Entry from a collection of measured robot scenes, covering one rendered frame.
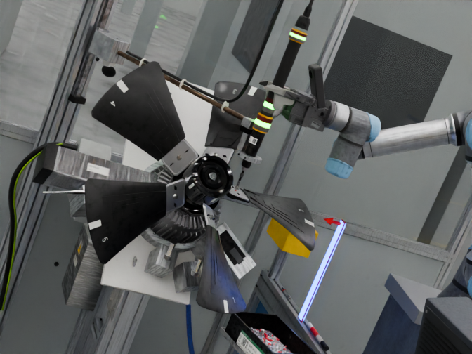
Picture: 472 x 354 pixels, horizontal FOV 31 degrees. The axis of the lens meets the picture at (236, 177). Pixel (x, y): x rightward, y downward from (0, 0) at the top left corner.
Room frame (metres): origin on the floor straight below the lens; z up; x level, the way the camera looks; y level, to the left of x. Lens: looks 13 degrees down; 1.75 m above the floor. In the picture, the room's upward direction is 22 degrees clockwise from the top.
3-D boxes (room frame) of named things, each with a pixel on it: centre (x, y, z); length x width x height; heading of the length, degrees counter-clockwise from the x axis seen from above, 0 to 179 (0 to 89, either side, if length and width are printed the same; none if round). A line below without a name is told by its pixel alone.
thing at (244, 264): (2.31, -0.05, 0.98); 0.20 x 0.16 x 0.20; 22
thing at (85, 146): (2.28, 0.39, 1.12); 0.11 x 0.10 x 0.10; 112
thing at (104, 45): (2.60, 0.51, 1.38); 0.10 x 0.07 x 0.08; 57
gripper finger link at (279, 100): (2.24, -0.03, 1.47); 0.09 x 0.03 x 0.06; 122
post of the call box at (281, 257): (2.67, -0.24, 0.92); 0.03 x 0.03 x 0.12; 22
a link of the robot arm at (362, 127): (2.36, -0.26, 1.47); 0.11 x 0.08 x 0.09; 112
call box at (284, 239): (2.67, -0.24, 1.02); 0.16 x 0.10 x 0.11; 22
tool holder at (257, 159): (2.26, 0.00, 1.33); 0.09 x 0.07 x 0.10; 57
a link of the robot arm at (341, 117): (2.33, -0.19, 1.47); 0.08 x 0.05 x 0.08; 22
